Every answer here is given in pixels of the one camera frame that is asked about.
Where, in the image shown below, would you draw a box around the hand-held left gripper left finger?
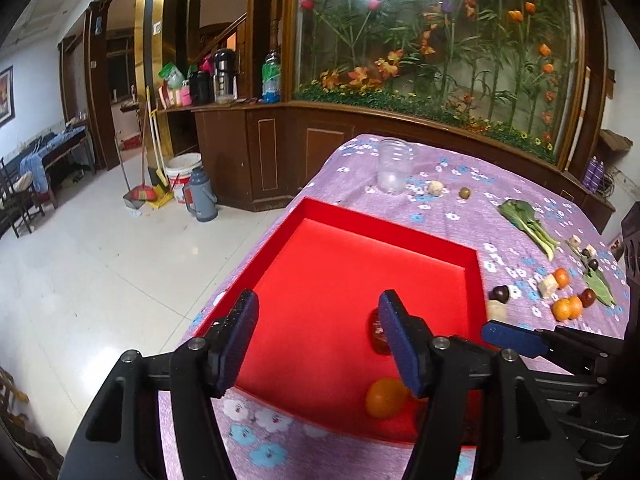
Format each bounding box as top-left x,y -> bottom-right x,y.
57,288 -> 261,480

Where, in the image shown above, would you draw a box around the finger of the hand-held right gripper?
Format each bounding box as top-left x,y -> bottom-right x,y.
481,321 -> 626,376

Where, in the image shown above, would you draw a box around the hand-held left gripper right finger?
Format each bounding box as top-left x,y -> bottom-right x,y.
378,290 -> 583,480

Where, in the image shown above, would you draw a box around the red cardboard box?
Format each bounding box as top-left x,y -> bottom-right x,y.
191,197 -> 488,448

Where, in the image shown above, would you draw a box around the green leaf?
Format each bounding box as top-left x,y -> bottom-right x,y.
582,270 -> 617,307

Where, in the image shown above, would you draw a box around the green bok choy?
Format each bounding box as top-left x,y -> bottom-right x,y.
497,199 -> 561,261

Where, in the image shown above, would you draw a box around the purple floral tablecloth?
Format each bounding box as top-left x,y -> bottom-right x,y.
157,133 -> 632,480

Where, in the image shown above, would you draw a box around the grey thermos flask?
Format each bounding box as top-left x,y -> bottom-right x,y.
182,167 -> 219,223

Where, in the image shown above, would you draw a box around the red broom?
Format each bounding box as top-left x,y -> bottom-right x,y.
134,105 -> 158,204

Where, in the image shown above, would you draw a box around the clear plastic cup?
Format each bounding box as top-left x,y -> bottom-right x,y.
377,137 -> 413,195

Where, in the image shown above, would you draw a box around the purple bottles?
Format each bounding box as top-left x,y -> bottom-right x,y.
584,156 -> 606,193

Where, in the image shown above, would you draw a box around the white plastic bucket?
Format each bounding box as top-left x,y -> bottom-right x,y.
165,152 -> 203,206

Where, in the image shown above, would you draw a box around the broom and dustpan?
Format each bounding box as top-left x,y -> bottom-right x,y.
146,86 -> 175,209

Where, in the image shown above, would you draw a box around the brown wooden cabinet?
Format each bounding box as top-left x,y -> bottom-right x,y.
192,100 -> 616,233

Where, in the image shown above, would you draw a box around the brown cardboard piece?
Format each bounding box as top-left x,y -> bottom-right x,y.
600,129 -> 633,153

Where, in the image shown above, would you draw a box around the short black jug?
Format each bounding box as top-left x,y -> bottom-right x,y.
189,70 -> 213,107

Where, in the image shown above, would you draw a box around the dark table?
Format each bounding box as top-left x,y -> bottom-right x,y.
20,125 -> 96,206

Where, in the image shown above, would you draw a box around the dark wooden chair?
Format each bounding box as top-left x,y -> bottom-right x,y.
0,157 -> 46,238

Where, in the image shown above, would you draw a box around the green plastic bottle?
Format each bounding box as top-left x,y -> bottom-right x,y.
261,50 -> 282,104

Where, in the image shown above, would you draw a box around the tall black thermos jug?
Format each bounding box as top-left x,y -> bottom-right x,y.
212,49 -> 237,103

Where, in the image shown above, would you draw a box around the blue cloth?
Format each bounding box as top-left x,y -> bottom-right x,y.
20,152 -> 48,193

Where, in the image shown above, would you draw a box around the green bag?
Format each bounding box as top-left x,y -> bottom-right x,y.
159,62 -> 185,91

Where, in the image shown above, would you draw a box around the artificial flower display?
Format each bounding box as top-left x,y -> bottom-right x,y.
292,0 -> 586,163

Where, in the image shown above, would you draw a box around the golden pillar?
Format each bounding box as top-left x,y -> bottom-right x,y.
134,0 -> 173,161

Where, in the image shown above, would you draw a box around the long-handled dustpan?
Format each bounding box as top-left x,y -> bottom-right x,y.
115,132 -> 147,211

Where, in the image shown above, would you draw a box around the framed wall painting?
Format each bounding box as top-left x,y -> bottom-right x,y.
0,65 -> 15,128

